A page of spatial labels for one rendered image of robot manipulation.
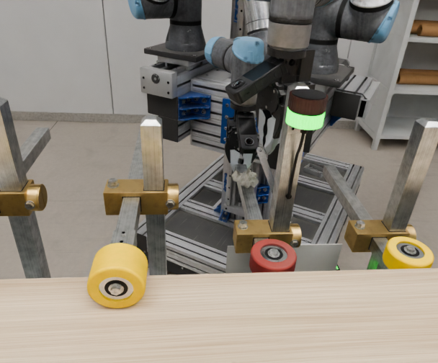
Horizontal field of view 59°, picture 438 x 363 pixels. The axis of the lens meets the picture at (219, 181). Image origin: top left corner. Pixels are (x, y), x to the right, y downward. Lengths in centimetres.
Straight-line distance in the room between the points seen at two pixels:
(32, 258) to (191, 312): 39
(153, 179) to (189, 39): 86
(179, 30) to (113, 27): 194
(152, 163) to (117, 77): 280
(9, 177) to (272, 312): 50
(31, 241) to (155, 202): 26
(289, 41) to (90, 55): 286
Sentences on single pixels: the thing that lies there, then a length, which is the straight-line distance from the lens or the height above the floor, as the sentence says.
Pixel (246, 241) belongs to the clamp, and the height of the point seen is 85.
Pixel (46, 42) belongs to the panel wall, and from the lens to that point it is 355.
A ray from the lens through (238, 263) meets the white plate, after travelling 89.
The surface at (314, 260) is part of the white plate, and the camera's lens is 92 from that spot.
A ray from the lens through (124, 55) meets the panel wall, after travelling 341.
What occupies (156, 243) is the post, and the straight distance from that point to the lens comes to 79.
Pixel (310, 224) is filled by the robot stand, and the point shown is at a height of 21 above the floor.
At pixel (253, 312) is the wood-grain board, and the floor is 90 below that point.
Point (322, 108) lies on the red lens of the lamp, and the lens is 62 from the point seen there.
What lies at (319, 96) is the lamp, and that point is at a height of 117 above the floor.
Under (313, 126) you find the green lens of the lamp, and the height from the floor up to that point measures 112.
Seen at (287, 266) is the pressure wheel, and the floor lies 91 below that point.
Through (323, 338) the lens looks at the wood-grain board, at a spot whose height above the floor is 90.
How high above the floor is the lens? 135
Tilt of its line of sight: 31 degrees down
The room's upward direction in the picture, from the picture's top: 3 degrees clockwise
